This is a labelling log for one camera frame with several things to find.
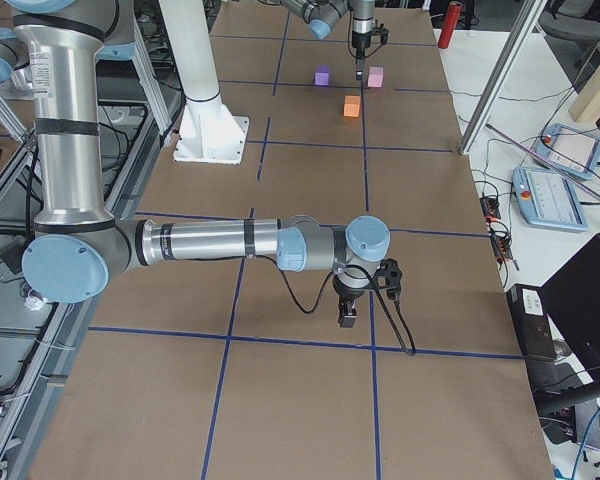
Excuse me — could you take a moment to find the orange foam cube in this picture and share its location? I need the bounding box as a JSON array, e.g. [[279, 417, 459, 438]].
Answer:
[[343, 95, 362, 118]]

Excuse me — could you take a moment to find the far blue teach pendant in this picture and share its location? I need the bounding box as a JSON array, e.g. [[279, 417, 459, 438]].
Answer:
[[532, 123, 600, 180]]

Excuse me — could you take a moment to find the aluminium frame post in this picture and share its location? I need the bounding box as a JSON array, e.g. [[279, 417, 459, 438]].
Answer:
[[459, 0, 546, 155]]

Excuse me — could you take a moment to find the aluminium frame rail structure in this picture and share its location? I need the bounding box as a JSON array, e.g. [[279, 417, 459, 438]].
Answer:
[[0, 74, 176, 480]]

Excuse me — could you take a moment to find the red cylinder tube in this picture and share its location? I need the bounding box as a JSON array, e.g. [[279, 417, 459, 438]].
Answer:
[[438, 1, 463, 49]]

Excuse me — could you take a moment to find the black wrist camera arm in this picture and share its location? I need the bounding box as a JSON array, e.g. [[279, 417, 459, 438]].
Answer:
[[374, 258, 403, 302], [372, 20, 389, 45]]

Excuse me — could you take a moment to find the reacher grabber stick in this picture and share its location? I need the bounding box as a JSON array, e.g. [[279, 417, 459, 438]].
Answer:
[[485, 123, 600, 203]]

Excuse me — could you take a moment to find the black box with label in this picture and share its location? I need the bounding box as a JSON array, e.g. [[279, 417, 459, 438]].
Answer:
[[506, 284, 557, 362]]

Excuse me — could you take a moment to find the blue teach pendant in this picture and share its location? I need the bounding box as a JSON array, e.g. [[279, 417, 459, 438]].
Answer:
[[532, 123, 600, 180], [512, 167, 588, 232]]

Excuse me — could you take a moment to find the near blue teach pendant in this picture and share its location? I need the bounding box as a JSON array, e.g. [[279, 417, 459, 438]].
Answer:
[[512, 167, 588, 232]]

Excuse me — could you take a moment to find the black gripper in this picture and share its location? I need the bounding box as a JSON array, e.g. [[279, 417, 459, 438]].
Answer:
[[351, 32, 369, 80], [333, 272, 374, 329]]

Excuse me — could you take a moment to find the pink foam cube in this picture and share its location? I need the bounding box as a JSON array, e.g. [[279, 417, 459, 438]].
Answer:
[[367, 66, 384, 88]]

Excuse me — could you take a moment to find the black laptop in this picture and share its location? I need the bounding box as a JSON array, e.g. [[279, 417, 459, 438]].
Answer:
[[540, 233, 600, 374]]

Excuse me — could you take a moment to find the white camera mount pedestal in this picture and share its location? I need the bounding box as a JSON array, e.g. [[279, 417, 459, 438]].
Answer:
[[160, 0, 249, 165]]

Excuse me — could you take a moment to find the purple foam cube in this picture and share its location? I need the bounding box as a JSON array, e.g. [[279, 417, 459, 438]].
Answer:
[[314, 65, 331, 86]]

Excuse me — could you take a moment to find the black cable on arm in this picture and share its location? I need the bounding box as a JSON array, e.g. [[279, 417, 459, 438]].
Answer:
[[252, 254, 417, 357]]

